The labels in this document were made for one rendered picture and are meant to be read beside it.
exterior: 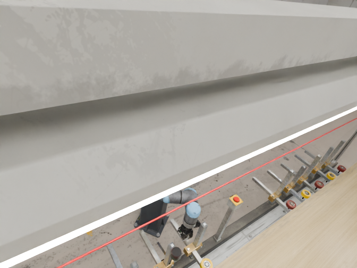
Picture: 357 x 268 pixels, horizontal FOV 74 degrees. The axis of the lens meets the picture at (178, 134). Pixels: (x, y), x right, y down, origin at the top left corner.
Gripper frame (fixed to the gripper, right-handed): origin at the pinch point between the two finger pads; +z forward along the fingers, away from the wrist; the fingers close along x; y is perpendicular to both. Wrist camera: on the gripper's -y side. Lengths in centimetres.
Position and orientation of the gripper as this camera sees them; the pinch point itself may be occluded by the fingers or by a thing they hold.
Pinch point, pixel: (186, 237)
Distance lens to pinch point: 188.3
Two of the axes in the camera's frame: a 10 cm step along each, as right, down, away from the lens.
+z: -1.7, 8.0, 5.8
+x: 5.7, 5.6, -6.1
